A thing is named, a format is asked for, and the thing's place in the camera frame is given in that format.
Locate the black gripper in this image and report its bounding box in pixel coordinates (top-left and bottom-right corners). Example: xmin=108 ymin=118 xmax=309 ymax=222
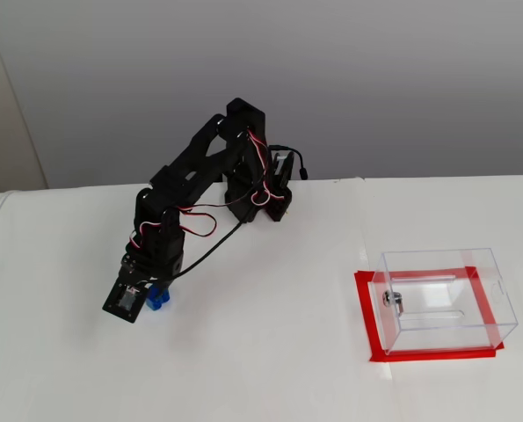
xmin=122 ymin=224 xmax=186 ymax=295

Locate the blue lego brick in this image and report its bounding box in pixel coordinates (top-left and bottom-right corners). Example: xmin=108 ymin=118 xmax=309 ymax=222
xmin=144 ymin=285 xmax=171 ymax=312

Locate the transparent plastic box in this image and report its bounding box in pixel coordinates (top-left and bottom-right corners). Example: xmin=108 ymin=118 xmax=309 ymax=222
xmin=372 ymin=247 xmax=519 ymax=356

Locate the red tape rectangle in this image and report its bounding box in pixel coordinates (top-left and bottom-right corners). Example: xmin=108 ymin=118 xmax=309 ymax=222
xmin=353 ymin=266 xmax=506 ymax=364

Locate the silver cylinder lock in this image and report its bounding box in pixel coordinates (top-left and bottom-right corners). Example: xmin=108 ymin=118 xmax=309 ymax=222
xmin=381 ymin=289 xmax=408 ymax=317

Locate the black gripper camera mount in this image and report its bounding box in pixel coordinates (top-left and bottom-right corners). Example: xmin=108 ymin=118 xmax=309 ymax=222
xmin=101 ymin=258 xmax=155 ymax=325

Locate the black camera cable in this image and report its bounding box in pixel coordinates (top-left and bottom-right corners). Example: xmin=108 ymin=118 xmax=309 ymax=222
xmin=149 ymin=217 xmax=251 ymax=287

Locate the red white servo wire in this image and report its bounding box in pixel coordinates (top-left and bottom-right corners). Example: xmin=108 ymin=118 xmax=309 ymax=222
xmin=128 ymin=206 xmax=219 ymax=250
xmin=245 ymin=128 xmax=274 ymax=208

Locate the black cable with plug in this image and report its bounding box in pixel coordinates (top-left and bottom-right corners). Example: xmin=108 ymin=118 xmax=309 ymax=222
xmin=268 ymin=144 xmax=311 ymax=180

